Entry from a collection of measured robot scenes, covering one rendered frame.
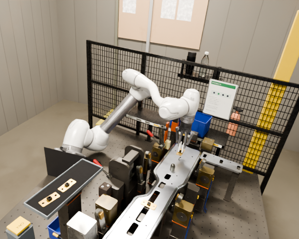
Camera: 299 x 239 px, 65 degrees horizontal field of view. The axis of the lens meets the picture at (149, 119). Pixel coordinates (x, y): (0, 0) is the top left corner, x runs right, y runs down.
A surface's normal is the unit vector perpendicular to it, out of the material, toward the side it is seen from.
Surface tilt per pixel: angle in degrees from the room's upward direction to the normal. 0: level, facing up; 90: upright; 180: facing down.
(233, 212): 0
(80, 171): 0
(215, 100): 90
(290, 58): 90
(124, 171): 90
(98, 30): 90
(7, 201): 0
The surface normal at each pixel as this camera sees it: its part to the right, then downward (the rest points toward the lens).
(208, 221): 0.10, -0.88
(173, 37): -0.29, 0.43
